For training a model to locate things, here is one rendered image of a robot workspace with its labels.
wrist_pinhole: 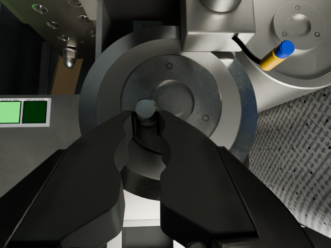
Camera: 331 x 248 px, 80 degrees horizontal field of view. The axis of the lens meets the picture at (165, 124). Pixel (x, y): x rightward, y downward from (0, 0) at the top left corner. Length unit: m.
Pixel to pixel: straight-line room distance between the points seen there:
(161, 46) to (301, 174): 0.24
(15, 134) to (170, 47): 0.48
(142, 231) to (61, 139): 0.32
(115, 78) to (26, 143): 0.43
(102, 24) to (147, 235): 0.52
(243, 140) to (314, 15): 0.14
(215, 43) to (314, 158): 0.19
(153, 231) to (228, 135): 0.47
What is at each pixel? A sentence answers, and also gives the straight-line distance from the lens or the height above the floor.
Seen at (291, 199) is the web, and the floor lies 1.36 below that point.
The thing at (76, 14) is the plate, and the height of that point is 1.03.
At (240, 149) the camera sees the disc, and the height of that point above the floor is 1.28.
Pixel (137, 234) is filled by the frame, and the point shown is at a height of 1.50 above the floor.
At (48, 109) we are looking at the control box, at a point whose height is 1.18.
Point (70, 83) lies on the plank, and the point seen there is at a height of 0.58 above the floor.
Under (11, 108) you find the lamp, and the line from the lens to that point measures 0.60.
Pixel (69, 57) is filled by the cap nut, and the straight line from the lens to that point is 0.57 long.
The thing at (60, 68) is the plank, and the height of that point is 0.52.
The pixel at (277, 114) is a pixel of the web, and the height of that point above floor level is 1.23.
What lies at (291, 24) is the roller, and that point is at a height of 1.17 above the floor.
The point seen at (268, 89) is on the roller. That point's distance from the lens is 0.21.
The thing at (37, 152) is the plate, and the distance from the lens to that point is 0.56.
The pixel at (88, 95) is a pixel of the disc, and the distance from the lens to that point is 0.17.
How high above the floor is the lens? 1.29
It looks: 8 degrees down
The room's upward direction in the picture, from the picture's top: 179 degrees clockwise
